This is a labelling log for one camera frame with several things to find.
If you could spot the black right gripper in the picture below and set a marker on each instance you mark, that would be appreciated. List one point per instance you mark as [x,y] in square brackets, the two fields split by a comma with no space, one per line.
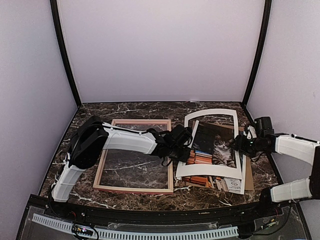
[240,145]

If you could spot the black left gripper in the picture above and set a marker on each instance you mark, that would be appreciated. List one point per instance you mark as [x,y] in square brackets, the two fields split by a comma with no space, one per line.
[184,159]

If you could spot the white photo mat board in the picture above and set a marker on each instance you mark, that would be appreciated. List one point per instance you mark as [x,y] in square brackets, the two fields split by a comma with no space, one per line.
[184,170]

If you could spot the clear acrylic sheet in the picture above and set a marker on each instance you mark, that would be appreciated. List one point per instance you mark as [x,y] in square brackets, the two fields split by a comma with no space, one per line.
[131,169]

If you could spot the pink wooden picture frame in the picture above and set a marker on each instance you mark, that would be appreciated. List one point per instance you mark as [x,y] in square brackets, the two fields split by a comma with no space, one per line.
[96,183]

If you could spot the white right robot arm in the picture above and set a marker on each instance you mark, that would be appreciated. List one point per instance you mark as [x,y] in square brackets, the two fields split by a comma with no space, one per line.
[292,146]

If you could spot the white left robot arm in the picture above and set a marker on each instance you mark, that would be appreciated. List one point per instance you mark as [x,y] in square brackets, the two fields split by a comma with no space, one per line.
[94,136]

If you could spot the cat and books photo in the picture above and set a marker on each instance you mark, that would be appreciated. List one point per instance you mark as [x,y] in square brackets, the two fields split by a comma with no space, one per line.
[212,146]

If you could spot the brown cardboard backing board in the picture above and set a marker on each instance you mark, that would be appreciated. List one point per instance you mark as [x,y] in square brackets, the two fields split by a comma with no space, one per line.
[246,183]

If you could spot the printed paper insert sheet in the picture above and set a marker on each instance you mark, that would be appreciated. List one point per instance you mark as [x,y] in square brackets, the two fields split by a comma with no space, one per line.
[225,184]

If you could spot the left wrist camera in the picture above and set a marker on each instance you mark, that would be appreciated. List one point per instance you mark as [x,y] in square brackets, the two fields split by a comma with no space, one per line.
[179,136]

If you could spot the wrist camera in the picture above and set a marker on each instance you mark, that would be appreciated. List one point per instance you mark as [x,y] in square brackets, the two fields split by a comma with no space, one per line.
[263,126]
[179,136]

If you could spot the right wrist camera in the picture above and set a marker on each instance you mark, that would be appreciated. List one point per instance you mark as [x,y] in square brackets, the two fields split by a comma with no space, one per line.
[263,126]

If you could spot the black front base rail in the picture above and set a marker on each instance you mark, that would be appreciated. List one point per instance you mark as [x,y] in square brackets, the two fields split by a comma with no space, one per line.
[246,216]

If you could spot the white slotted cable duct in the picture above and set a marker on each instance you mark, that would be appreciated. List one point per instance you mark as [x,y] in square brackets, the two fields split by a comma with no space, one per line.
[122,231]

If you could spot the right black corner post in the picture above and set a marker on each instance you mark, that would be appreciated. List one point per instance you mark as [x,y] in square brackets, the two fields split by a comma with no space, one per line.
[259,51]

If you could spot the black corner post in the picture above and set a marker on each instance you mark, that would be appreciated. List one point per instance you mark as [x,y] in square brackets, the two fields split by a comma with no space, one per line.
[259,51]
[63,51]

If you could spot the left black corner post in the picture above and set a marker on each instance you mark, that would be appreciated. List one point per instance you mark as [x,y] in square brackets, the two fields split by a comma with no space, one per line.
[63,51]

